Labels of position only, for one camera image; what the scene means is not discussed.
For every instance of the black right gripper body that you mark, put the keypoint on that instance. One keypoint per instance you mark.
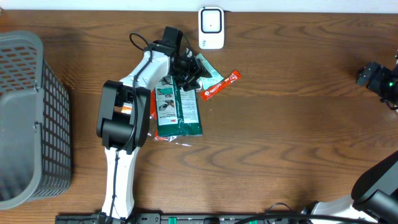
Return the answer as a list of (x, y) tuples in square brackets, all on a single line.
[(369, 75)]

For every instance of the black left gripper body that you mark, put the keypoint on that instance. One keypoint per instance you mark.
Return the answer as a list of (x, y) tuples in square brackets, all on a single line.
[(193, 72)]

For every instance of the mint green wipes pack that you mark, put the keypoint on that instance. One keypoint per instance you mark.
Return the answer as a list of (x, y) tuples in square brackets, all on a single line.
[(214, 76)]

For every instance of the red snack stick packet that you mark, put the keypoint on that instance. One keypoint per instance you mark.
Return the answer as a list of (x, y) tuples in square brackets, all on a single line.
[(213, 90)]

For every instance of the green grip gloves package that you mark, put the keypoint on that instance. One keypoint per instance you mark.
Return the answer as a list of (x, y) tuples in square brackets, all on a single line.
[(176, 110)]

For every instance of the red dustpan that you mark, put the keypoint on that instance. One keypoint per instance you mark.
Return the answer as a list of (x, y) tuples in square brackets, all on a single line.
[(153, 112)]

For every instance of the orange tissue pack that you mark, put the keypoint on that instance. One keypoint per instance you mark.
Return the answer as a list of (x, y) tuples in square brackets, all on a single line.
[(126, 109)]

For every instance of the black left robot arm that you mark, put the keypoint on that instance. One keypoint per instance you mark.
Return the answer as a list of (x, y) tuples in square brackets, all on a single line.
[(124, 116)]

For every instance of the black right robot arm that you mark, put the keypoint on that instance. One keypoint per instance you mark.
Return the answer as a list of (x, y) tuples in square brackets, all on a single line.
[(374, 195)]

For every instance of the white barcode scanner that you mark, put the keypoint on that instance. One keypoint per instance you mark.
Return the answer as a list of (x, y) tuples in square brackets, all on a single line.
[(211, 28)]

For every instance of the grey plastic basket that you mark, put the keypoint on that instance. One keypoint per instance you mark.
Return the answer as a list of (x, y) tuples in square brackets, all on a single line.
[(36, 145)]

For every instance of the black mounting rail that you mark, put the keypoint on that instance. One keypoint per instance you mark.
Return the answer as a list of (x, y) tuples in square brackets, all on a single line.
[(151, 218)]

